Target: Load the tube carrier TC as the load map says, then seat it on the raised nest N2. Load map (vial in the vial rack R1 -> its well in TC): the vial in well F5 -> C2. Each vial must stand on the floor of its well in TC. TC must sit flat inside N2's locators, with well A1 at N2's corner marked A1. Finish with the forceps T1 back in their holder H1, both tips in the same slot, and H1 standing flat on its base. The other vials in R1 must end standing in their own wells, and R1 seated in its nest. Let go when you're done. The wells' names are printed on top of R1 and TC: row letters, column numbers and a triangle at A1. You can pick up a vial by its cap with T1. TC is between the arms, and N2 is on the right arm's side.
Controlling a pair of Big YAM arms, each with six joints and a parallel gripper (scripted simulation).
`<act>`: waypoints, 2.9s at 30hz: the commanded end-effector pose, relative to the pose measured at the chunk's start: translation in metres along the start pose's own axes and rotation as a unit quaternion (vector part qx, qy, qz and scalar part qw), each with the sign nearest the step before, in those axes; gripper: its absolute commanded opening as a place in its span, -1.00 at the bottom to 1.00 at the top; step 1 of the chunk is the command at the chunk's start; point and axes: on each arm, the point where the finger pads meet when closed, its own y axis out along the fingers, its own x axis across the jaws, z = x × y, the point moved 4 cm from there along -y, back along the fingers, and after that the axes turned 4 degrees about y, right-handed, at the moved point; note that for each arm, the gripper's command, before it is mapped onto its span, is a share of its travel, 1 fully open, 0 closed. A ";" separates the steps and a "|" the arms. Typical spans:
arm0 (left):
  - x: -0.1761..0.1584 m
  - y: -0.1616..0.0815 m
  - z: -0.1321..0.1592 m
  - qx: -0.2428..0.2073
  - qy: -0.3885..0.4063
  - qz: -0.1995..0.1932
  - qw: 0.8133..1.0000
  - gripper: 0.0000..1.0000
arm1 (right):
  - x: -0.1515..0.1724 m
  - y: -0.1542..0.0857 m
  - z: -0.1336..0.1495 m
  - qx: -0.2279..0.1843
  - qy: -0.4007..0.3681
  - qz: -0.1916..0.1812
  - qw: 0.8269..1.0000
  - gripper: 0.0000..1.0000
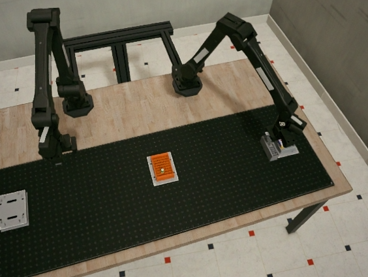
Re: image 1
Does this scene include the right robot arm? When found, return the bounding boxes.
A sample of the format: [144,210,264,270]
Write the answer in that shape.
[27,8,91,165]

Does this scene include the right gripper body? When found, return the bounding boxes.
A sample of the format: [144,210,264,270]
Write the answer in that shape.
[62,134,77,153]

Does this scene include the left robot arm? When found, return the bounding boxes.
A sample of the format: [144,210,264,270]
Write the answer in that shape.
[175,12,307,148]

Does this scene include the orange tube rack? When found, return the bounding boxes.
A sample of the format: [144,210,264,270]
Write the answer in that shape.
[151,152,174,182]

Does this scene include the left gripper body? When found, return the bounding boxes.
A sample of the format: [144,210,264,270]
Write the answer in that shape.
[266,122,286,140]

